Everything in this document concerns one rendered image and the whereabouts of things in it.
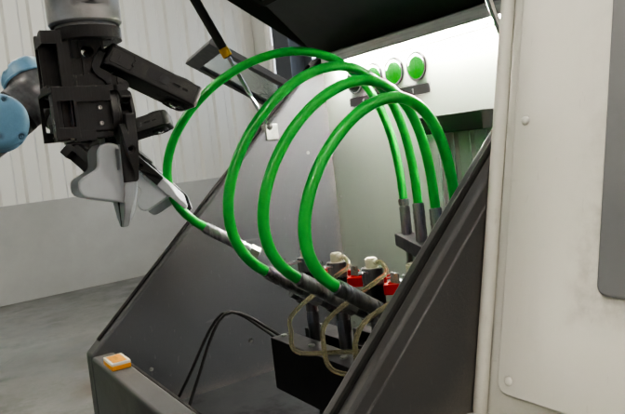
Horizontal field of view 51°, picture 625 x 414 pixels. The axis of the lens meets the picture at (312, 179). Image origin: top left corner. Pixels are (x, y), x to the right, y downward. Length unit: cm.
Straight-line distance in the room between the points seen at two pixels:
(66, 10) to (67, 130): 12
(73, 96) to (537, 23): 47
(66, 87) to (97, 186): 10
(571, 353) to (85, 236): 705
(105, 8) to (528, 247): 49
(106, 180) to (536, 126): 44
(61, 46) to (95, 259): 688
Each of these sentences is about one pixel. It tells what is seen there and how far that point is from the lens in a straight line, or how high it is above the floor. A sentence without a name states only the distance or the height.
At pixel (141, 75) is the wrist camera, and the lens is 73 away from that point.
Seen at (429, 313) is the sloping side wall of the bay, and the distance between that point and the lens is 66.
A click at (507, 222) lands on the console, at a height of 116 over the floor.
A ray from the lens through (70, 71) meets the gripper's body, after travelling 72.
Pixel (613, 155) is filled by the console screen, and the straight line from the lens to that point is 61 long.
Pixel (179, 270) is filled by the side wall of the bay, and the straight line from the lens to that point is 123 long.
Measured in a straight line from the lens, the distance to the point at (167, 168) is 102.
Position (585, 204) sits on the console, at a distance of 63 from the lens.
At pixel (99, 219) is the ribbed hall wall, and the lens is 755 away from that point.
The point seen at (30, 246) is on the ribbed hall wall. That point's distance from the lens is 739.
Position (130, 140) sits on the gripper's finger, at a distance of 69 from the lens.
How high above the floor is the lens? 126
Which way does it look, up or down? 3 degrees down
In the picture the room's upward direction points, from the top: 6 degrees counter-clockwise
